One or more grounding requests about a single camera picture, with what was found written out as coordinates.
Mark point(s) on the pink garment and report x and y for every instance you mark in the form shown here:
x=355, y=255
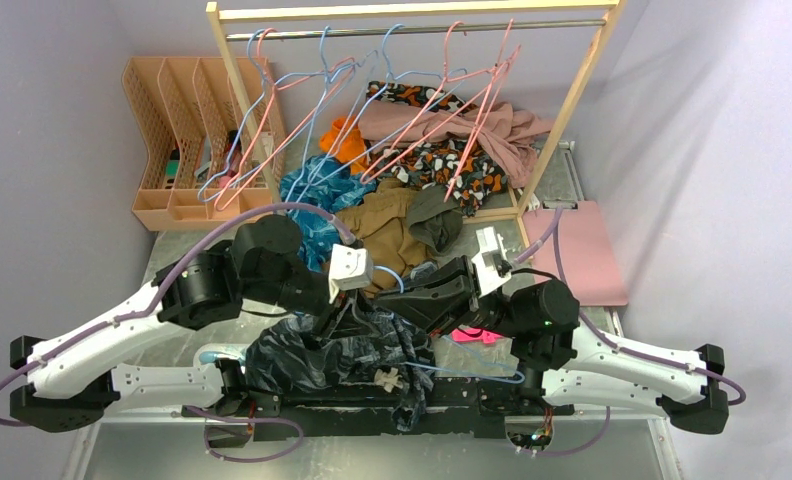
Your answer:
x=507, y=135

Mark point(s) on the peach file organizer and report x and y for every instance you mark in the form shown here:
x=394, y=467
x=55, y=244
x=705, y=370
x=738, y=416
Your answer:
x=188, y=114

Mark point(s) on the brown shorts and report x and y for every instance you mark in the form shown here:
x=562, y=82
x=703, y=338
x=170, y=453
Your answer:
x=380, y=222

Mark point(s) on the blue leaf print garment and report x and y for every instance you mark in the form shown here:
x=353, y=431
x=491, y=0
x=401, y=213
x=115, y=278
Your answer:
x=323, y=182

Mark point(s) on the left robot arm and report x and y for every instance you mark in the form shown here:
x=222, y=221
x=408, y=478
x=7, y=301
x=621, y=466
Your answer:
x=73, y=380

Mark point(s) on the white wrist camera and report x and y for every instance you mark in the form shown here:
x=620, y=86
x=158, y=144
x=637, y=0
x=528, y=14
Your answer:
x=492, y=250
x=349, y=269

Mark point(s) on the pink wire hanger middle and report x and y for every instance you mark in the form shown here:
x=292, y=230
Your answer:
x=447, y=77

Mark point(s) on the dark leaf print shorts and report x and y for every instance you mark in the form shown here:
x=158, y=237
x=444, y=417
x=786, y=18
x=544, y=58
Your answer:
x=288, y=357

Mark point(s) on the olive green garment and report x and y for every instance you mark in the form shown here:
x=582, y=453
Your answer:
x=434, y=221

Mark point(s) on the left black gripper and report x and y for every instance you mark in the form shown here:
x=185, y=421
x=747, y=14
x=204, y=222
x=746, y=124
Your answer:
x=346, y=317

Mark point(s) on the blue wire hanger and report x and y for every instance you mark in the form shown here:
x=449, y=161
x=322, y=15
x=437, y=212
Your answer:
x=390, y=82
x=325, y=85
x=253, y=163
x=516, y=379

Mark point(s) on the pink wire hanger left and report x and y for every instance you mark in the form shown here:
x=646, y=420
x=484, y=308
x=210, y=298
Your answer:
x=273, y=136

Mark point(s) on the pink wire hanger right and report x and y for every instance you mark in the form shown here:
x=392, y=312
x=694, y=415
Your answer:
x=482, y=119

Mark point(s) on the pink wire hanger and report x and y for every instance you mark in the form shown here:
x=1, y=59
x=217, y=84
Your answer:
x=447, y=77
x=273, y=136
x=482, y=119

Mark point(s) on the pink clipboard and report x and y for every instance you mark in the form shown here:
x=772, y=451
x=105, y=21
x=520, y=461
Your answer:
x=588, y=260

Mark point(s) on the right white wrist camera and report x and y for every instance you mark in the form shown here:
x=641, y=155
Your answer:
x=492, y=250

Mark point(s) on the pink plastic clip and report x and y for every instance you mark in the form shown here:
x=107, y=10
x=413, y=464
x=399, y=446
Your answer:
x=464, y=335

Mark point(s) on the wooden clothes rack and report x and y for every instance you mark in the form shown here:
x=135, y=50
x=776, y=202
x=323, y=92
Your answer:
x=605, y=25

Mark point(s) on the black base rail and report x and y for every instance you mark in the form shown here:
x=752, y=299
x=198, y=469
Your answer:
x=440, y=406

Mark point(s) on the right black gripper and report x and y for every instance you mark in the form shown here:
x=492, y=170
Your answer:
x=440, y=304

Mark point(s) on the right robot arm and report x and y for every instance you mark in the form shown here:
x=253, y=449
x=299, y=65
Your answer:
x=562, y=358

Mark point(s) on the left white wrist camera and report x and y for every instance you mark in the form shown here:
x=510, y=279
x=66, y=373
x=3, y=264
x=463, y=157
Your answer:
x=349, y=269

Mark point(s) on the orange black patterned garment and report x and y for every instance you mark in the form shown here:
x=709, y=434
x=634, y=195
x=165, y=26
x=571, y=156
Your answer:
x=430, y=164

